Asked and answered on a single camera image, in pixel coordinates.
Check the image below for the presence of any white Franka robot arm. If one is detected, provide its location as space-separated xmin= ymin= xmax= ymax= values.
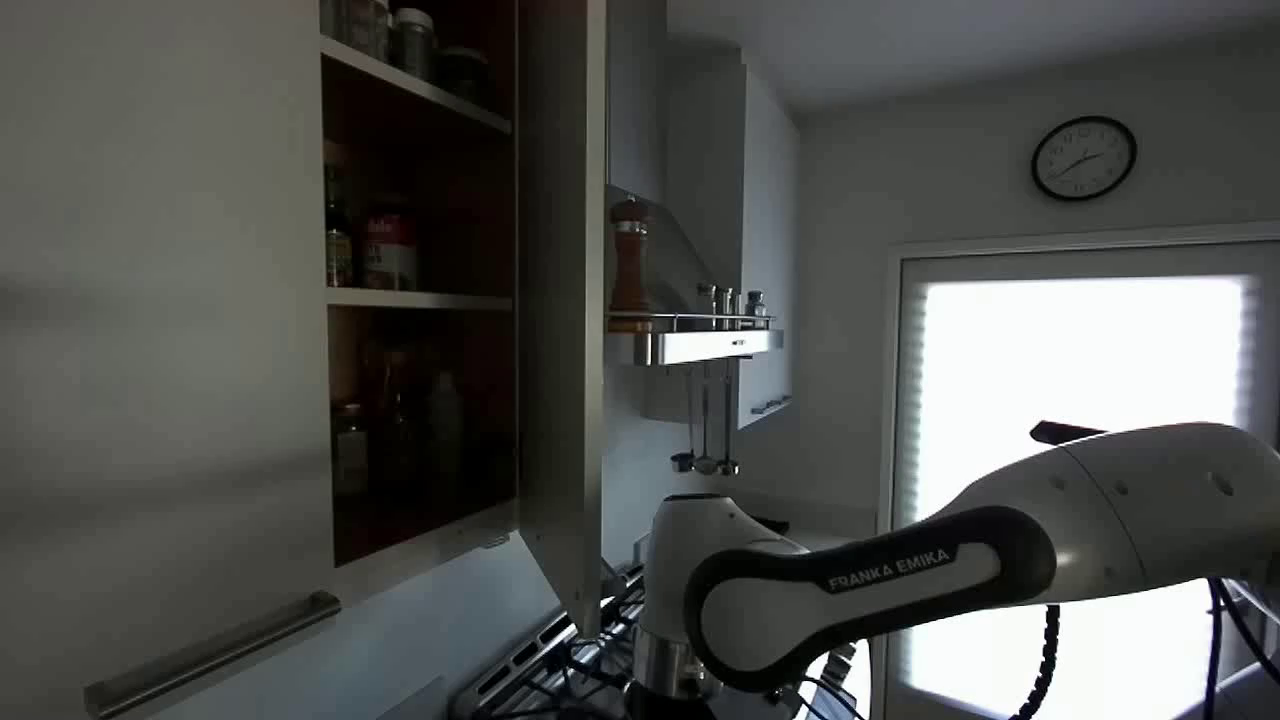
xmin=633 ymin=424 xmax=1280 ymax=705

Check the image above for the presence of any red-labelled jar on shelf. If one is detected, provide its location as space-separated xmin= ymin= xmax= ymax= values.
xmin=365 ymin=213 xmax=421 ymax=287

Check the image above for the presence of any clear bottle bottom shelf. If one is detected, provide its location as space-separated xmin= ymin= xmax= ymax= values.
xmin=331 ymin=400 xmax=368 ymax=495

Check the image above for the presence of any dark bottle middle shelf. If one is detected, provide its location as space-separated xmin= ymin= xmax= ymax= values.
xmin=323 ymin=193 xmax=357 ymax=287

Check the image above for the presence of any glass jar top shelf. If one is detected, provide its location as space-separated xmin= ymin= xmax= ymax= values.
xmin=393 ymin=8 xmax=435 ymax=82

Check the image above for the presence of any wooden pepper mill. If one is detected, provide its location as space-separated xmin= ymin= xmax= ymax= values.
xmin=614 ymin=195 xmax=649 ymax=313

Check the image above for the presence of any steel range hood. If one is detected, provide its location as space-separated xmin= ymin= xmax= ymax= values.
xmin=609 ymin=190 xmax=784 ymax=367

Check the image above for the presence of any stainless gas stove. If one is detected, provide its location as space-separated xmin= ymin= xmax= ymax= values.
xmin=450 ymin=564 xmax=873 ymax=720

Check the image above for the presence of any bright window with blind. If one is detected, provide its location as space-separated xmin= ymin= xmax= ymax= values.
xmin=890 ymin=245 xmax=1278 ymax=720

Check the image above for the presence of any white wall cabinet with shelves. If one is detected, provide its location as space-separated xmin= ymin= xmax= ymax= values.
xmin=0 ymin=0 xmax=515 ymax=720

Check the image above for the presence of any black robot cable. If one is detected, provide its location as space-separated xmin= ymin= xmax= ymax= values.
xmin=1014 ymin=601 xmax=1069 ymax=720

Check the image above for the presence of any round black wall clock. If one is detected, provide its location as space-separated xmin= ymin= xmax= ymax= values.
xmin=1032 ymin=115 xmax=1142 ymax=204

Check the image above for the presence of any steel cabinet handle bar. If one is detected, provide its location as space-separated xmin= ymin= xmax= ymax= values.
xmin=85 ymin=591 xmax=342 ymax=720

